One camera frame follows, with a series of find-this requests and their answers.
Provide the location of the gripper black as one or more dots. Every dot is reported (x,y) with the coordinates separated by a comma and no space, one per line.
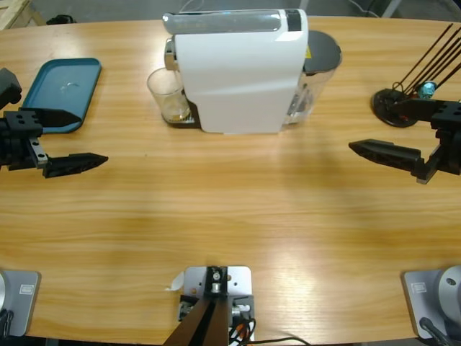
(450,137)
(18,144)

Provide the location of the clear drinking glass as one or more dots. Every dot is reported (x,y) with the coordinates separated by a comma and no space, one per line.
(162,86)

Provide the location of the white capsule coffee machine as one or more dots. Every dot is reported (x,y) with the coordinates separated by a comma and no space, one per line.
(237,83)

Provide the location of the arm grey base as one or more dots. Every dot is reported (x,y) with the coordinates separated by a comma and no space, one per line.
(425,299)
(21,302)

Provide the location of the blue coffee capsule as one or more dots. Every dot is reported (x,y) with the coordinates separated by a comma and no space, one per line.
(428,89)

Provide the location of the blue rectangular tray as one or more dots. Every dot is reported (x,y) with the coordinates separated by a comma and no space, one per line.
(65,83)

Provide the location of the grey metal leg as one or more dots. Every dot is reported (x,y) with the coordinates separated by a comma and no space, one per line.
(390,7)

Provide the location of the white tape piece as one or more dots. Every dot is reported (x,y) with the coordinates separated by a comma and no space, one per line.
(177,283)

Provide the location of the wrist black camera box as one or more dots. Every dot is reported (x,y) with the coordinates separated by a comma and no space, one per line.
(9,88)

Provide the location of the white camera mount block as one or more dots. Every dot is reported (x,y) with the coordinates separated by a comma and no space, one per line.
(239,277)

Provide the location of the dark camera post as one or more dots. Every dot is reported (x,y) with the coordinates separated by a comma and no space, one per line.
(209,324)

